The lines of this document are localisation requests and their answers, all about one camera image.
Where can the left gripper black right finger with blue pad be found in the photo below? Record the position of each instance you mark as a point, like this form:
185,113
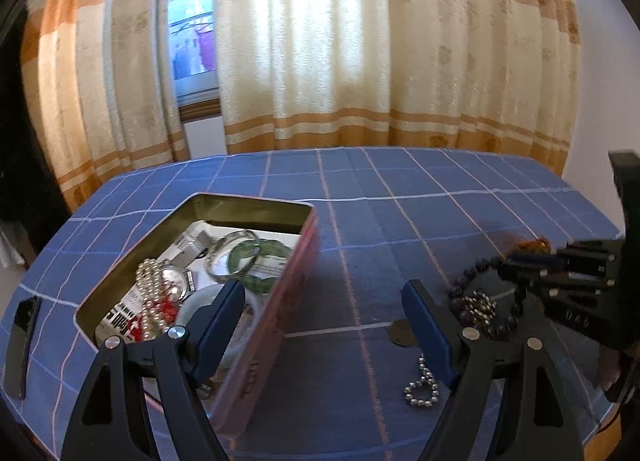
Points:
534,422

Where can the silver wrist watch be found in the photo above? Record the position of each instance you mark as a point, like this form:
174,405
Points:
174,266

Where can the green jade bangle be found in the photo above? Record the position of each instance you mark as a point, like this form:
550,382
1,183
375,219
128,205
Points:
268,268

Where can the pink metal tin box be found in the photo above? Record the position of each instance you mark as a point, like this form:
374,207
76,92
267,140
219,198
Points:
229,396

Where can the paper leaflet in tin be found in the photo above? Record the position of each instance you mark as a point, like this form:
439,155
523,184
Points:
134,288

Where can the window with outdoor view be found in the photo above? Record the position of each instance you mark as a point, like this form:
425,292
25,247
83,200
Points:
192,50

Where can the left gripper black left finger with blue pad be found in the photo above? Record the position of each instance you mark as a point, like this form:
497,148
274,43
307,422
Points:
110,420

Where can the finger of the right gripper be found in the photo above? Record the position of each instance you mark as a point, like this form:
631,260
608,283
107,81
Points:
534,278
530,262

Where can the black flat object on table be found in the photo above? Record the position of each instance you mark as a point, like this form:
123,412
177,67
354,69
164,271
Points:
17,353

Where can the cream orange curtain right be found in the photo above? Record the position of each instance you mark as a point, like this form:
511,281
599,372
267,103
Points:
487,75

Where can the cream orange curtain left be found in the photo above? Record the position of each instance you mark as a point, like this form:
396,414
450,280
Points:
100,90

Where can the pale jade bangle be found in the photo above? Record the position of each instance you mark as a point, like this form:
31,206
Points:
210,310

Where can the silver metal bangle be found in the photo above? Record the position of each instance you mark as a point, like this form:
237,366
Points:
232,256

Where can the cream orange curtain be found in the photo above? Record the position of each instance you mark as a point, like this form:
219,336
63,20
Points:
100,90
487,75

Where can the blue plaid tablecloth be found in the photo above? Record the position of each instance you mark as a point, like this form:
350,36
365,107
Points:
386,215

